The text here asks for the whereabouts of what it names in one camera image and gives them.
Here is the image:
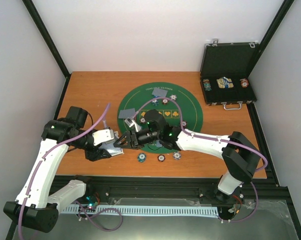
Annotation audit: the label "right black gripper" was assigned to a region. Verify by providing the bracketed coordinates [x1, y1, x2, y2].
[113, 128, 161, 150]

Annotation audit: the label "grey card deck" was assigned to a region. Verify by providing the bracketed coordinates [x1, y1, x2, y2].
[100, 142, 124, 157]

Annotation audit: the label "green blue chip stack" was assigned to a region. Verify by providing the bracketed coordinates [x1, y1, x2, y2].
[137, 153, 147, 163]

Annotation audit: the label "blue backed playing card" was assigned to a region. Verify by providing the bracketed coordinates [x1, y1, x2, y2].
[118, 108, 136, 119]

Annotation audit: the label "red brown chip stack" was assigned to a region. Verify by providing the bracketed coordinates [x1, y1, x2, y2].
[157, 154, 166, 162]

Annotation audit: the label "purple white chip stack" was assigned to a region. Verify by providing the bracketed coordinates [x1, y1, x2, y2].
[172, 151, 182, 160]

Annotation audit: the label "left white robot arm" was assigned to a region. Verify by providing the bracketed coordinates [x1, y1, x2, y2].
[3, 105, 115, 235]

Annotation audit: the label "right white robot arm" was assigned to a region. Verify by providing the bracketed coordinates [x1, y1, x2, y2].
[113, 109, 260, 203]

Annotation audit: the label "round green poker mat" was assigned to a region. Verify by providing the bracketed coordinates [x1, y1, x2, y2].
[117, 81, 204, 155]

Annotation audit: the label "wrapped card deck in case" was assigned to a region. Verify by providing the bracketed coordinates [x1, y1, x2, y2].
[216, 76, 234, 89]

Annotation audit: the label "black poker chip case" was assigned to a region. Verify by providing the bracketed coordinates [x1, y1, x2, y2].
[200, 38, 259, 110]

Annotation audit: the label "red chips in case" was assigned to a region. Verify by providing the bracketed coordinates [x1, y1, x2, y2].
[240, 78, 249, 88]

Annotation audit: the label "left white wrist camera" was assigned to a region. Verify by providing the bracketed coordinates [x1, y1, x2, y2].
[92, 129, 115, 146]

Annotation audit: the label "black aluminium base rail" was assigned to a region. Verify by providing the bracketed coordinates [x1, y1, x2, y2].
[49, 175, 293, 221]

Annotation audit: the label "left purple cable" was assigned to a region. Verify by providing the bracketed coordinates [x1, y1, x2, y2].
[16, 102, 124, 240]

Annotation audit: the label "light blue cable duct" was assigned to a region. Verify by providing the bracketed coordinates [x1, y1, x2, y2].
[58, 204, 220, 218]

